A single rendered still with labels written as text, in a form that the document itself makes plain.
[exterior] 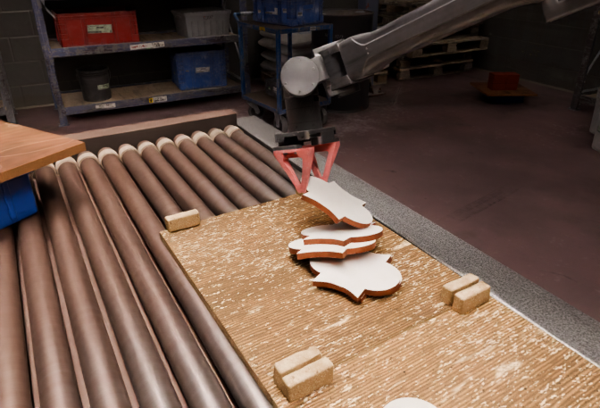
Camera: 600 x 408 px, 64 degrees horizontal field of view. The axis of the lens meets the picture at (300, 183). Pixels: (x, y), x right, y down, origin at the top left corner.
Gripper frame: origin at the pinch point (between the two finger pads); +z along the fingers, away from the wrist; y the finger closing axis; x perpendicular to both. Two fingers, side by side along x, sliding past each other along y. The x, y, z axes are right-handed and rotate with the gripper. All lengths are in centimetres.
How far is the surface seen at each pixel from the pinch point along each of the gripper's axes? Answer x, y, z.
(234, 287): 4.7, -18.1, 12.1
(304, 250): -3.3, -10.4, 8.5
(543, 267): -18, 180, 73
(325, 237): -4.8, -6.2, 7.5
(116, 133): 66, 15, -14
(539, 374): -34.4, -12.5, 21.7
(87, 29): 323, 209, -112
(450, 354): -25.0, -14.8, 19.6
